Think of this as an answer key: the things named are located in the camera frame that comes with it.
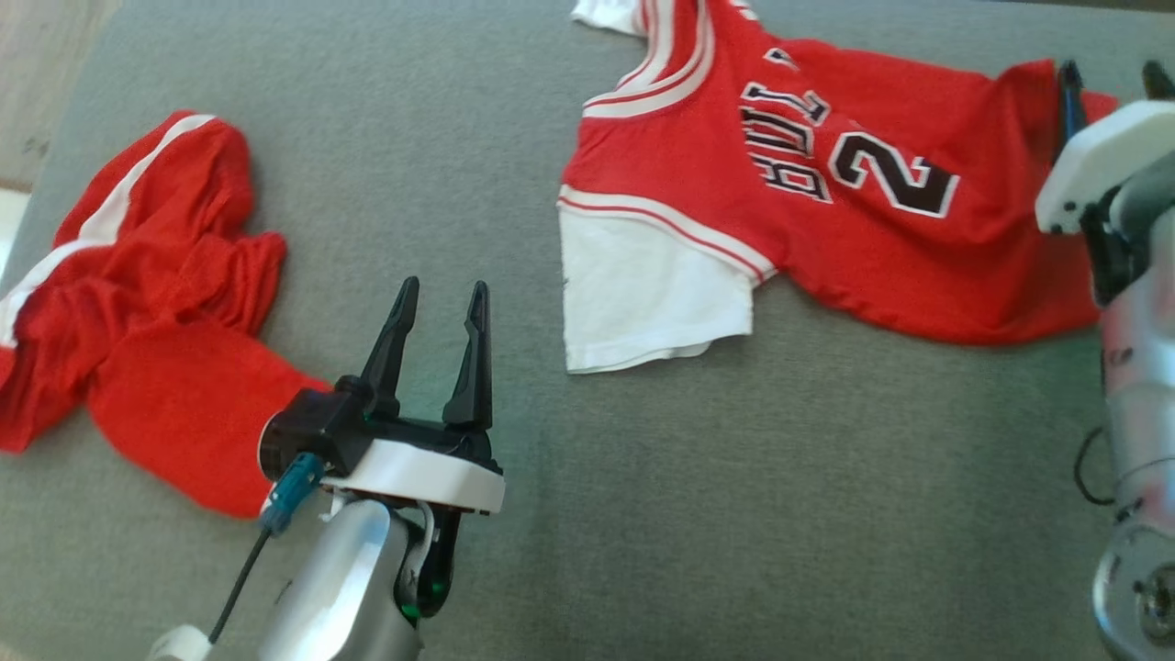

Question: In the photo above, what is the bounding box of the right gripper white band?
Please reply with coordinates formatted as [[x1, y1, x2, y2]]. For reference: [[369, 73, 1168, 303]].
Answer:
[[1035, 60, 1175, 235]]

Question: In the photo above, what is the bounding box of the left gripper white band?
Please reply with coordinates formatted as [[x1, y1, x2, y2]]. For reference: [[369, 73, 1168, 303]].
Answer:
[[321, 275, 506, 515]]

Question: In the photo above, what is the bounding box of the red white basketball jersey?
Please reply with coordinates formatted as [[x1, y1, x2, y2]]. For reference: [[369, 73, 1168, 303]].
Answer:
[[557, 0, 1123, 375]]

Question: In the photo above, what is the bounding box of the red shorts white stripe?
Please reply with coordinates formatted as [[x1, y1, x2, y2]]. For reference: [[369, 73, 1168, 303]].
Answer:
[[0, 110, 333, 520]]

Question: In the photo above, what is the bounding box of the grey sofa seat cushion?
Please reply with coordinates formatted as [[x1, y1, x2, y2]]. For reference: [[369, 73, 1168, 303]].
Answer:
[[0, 0, 1175, 661]]

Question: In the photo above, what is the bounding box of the white floor mat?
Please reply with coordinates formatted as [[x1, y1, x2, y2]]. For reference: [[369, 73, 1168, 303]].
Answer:
[[0, 186, 34, 281]]

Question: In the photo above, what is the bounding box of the left black cable teal plug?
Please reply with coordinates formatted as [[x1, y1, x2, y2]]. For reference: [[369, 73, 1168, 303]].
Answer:
[[209, 452, 325, 645]]

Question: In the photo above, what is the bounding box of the black cable teal plug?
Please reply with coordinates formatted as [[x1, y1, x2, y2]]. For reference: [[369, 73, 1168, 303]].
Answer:
[[1074, 427, 1119, 508], [209, 452, 325, 645]]

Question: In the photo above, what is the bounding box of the right black cable teal plug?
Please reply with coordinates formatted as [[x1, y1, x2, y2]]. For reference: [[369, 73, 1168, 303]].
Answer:
[[1074, 427, 1119, 508]]

